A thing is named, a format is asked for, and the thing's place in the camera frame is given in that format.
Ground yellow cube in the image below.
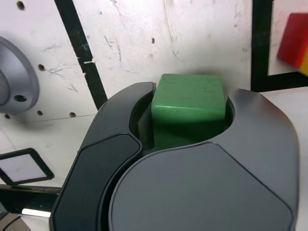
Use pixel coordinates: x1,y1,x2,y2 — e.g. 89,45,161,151
298,45,308,77

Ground black tape square outline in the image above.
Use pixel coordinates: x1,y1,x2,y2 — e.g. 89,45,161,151
251,0,308,92

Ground green cube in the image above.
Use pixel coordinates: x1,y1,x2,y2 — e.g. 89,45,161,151
151,73,227,151

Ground black glossy flat device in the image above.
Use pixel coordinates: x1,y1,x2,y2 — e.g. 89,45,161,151
0,185,61,217

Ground red cube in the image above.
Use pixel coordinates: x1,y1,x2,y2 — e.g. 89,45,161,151
276,12,308,67

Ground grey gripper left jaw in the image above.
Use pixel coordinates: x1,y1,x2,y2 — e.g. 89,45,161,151
48,81,157,231

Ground black tape strip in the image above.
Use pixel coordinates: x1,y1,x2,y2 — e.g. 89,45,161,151
54,0,108,112

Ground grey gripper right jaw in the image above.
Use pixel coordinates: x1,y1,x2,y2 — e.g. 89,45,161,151
108,88,300,231

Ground small black square frame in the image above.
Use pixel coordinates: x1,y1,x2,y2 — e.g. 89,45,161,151
0,148,55,186

